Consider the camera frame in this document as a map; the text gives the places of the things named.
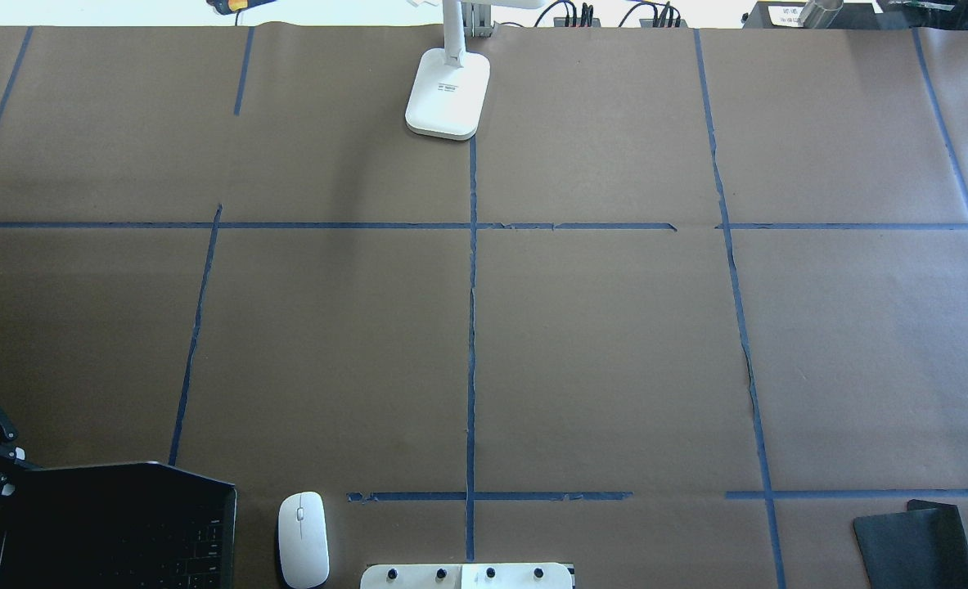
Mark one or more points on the grey laptop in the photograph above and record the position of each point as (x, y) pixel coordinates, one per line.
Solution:
(137, 525)

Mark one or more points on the black mouse pad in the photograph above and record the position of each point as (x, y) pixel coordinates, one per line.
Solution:
(924, 546)

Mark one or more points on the white computer mouse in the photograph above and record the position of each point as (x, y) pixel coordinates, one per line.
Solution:
(302, 541)

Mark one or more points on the white desk lamp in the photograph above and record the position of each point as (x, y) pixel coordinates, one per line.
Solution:
(451, 83)

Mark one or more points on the black power adapter box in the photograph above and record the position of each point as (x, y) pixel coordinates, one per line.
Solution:
(578, 15)

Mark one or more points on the black box on desk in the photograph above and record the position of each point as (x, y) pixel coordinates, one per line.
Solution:
(786, 15)

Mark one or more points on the metal cup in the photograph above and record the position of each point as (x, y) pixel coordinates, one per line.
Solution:
(819, 14)

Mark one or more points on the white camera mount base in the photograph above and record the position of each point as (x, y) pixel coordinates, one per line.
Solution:
(470, 575)

